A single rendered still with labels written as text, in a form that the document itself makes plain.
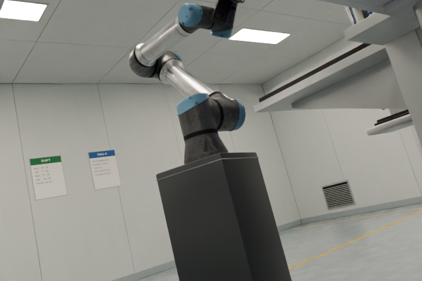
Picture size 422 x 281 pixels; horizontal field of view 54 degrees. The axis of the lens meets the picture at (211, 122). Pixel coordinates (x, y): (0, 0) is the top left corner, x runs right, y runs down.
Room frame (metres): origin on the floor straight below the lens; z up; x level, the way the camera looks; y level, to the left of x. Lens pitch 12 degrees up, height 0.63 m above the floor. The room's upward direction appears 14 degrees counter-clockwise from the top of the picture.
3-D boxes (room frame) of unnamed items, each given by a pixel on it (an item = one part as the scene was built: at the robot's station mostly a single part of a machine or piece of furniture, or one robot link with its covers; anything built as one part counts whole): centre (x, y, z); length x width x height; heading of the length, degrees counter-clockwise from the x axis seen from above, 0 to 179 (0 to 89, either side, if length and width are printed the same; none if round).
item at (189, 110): (1.35, 0.04, 0.96); 0.13 x 0.12 x 0.14; 135
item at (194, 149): (1.35, 0.04, 0.84); 0.15 x 0.15 x 0.10
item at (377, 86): (0.99, -0.35, 0.79); 0.34 x 0.03 x 0.13; 40
